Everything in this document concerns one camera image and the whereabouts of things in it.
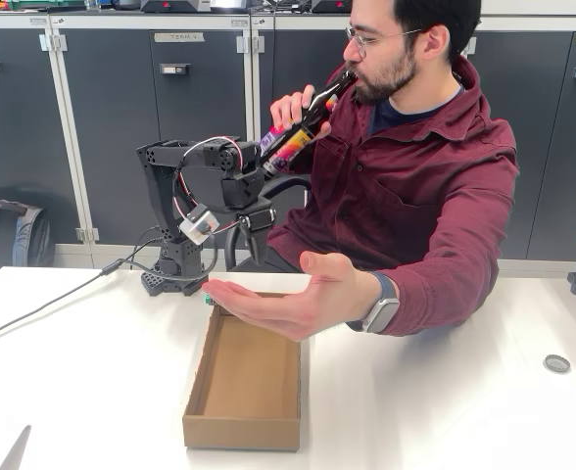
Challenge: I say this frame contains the brown beer bottle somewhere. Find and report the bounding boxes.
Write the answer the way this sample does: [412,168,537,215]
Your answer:
[258,70,358,178]

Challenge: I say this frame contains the person's left forearm maroon sleeve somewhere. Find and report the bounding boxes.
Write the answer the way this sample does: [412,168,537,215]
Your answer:
[380,229,520,339]

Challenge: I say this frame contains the person's left hand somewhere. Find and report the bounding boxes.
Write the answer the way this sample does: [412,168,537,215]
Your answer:
[200,251,382,343]

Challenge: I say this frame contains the person's right hand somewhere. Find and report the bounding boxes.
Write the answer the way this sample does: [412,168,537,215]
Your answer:
[269,84,333,141]

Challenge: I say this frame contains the black office chair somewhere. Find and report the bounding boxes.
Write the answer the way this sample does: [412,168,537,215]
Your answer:
[223,175,313,271]

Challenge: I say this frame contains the grey smartwatch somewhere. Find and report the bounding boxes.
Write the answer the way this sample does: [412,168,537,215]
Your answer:
[346,271,401,334]

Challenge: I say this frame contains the open brown cardboard box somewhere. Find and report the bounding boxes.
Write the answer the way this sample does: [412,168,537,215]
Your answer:
[182,292,303,451]

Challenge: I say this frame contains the man in maroon shirt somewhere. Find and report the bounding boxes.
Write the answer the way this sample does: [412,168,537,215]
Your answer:
[228,0,520,339]

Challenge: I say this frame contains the grey team label plate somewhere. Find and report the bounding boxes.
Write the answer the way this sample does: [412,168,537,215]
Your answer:
[154,32,205,44]

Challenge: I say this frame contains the round metal eyeglasses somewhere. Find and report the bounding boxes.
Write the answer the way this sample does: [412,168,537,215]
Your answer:
[345,26,424,59]

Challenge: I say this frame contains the black grey backpack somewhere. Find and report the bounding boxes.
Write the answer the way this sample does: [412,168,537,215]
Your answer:
[0,198,57,290]

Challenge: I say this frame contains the green flat box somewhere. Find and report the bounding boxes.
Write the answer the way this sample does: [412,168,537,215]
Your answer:
[6,0,86,11]

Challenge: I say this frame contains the grey flat object corner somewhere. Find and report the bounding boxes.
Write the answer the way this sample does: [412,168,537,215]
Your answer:
[0,424,33,470]

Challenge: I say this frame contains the silver bottle cap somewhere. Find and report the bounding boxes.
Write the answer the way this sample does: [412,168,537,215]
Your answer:
[542,353,572,374]

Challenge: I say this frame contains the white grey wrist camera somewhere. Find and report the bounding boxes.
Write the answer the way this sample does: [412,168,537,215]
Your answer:
[178,204,220,246]

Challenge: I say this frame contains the black power cable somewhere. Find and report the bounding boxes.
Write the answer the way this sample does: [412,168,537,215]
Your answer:
[0,224,220,347]

